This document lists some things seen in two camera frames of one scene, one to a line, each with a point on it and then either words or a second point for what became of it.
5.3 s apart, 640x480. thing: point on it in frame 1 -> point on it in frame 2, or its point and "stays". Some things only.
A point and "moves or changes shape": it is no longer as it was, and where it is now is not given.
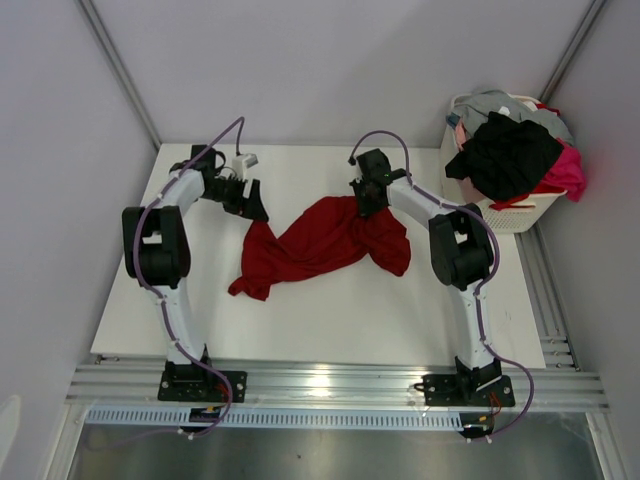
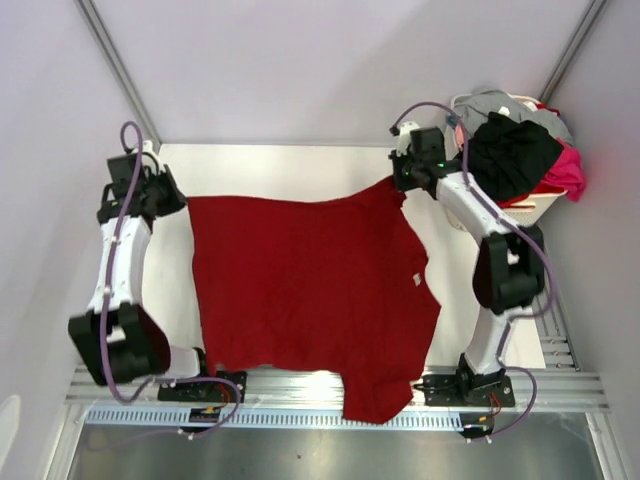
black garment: [507, 157] stays
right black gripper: [365, 209] -> [399, 184]
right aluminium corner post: [582, 28] stays
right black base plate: [449, 390] stays
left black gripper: [252, 207] -> [177, 198]
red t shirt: [331, 232] moves or changes shape
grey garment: [470, 109] stays
